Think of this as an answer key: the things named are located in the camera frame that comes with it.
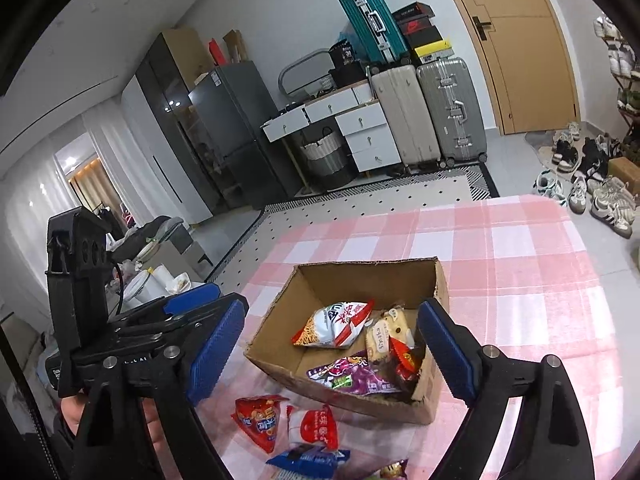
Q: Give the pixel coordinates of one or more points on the red shoe box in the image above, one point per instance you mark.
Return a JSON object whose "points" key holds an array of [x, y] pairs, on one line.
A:
{"points": [[417, 26]]}

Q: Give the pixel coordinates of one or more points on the blue cookie packet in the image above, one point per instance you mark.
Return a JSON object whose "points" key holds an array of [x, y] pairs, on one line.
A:
{"points": [[310, 462]]}

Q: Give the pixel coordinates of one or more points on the teal suitcase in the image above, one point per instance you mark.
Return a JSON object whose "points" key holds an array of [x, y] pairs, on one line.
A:
{"points": [[372, 25]]}

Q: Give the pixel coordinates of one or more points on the beige suitcase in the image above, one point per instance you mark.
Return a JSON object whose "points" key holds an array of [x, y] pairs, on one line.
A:
{"points": [[405, 115]]}

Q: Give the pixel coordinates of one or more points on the curved metal frame rack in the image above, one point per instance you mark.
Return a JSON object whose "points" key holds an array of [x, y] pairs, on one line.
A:
{"points": [[283, 76]]}

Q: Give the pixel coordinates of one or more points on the silver suitcase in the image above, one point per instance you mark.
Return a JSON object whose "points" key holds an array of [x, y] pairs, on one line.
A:
{"points": [[452, 110]]}

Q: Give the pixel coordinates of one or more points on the small cardboard box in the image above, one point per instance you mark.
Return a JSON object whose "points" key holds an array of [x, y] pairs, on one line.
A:
{"points": [[625, 170]]}

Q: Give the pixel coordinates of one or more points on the grey refrigerator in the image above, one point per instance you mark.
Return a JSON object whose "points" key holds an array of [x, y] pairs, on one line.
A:
{"points": [[235, 125]]}

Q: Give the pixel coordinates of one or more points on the beige pastry packet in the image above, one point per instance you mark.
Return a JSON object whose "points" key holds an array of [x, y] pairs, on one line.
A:
{"points": [[377, 342], [397, 322]]}

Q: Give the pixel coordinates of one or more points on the dark glass cabinet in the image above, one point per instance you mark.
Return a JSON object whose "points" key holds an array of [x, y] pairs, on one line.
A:
{"points": [[160, 100]]}

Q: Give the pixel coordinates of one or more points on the black printed box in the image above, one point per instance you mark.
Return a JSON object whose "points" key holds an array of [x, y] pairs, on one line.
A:
{"points": [[345, 57]]}

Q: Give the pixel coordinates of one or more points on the grey doormat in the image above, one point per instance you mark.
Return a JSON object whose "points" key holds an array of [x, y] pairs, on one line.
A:
{"points": [[537, 147]]}

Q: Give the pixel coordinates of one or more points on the white curtains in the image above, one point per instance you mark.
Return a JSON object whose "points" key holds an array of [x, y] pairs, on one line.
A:
{"points": [[30, 200]]}

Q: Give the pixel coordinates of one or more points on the black jacket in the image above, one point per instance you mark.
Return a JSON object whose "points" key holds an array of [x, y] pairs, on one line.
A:
{"points": [[130, 240]]}

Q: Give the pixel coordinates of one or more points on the group of sneakers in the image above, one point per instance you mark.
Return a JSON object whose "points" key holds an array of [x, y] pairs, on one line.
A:
{"points": [[610, 205]]}

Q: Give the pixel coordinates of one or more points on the orange cookie packet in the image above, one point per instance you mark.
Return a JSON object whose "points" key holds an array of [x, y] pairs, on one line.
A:
{"points": [[405, 357]]}

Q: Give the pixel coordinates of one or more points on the woven laundry basket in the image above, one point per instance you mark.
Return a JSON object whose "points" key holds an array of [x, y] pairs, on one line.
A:
{"points": [[325, 155]]}

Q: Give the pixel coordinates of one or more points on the shoe rack with shoes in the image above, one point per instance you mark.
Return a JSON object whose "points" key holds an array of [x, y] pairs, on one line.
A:
{"points": [[607, 27]]}

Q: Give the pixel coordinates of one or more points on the small orange snack packet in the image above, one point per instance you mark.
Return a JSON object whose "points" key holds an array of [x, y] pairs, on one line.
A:
{"points": [[394, 471]]}

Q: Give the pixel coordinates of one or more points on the white desk with drawers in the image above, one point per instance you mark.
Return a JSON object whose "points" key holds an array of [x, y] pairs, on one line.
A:
{"points": [[365, 135]]}

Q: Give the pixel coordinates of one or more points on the white red round-label packet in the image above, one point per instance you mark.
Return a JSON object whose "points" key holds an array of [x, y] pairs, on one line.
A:
{"points": [[315, 425]]}

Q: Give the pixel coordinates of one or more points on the red paper bag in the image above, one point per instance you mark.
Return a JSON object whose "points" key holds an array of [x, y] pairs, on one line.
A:
{"points": [[216, 50]]}

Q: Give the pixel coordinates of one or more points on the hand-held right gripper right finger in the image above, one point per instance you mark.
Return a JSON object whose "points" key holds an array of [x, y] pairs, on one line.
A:
{"points": [[457, 360]]}

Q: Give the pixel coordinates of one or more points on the wooden door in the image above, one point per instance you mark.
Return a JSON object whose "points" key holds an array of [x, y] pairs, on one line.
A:
{"points": [[520, 50]]}

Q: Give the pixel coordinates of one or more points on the patterned dotted rug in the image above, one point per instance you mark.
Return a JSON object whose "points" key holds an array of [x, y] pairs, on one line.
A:
{"points": [[350, 205]]}

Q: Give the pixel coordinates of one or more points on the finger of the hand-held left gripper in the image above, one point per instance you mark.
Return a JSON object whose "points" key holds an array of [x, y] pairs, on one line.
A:
{"points": [[180, 325], [192, 296]]}

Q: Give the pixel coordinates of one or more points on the tall flat cardboard box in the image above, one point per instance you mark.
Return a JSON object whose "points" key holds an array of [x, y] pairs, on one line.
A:
{"points": [[235, 45]]}

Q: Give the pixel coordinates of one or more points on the red blue-label snack packet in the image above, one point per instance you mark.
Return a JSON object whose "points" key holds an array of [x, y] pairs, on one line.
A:
{"points": [[260, 422]]}

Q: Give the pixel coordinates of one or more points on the white red noodle snack packet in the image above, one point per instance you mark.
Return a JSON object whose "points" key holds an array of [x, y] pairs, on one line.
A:
{"points": [[330, 327]]}

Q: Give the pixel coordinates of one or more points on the purple candy bag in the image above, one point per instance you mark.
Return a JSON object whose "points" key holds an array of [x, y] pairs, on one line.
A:
{"points": [[355, 377]]}

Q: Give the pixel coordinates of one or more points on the white cylindrical container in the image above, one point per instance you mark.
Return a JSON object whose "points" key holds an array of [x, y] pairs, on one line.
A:
{"points": [[145, 285]]}

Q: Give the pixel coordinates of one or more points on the brown cardboard box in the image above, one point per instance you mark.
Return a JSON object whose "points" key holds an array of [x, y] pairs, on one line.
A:
{"points": [[280, 325]]}

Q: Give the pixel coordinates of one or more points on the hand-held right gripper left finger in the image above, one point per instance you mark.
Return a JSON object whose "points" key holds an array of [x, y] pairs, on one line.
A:
{"points": [[215, 350]]}

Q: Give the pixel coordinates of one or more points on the person's left hand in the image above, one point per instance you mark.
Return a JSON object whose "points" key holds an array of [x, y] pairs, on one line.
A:
{"points": [[156, 430]]}

